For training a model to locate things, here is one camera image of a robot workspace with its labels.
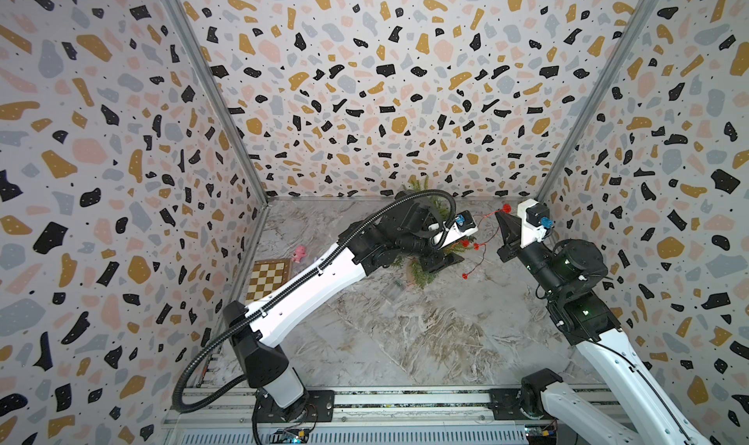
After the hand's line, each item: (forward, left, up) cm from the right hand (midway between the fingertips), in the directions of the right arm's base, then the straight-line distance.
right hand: (502, 213), depth 63 cm
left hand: (-4, +9, -6) cm, 11 cm away
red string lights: (0, +3, -12) cm, 12 cm away
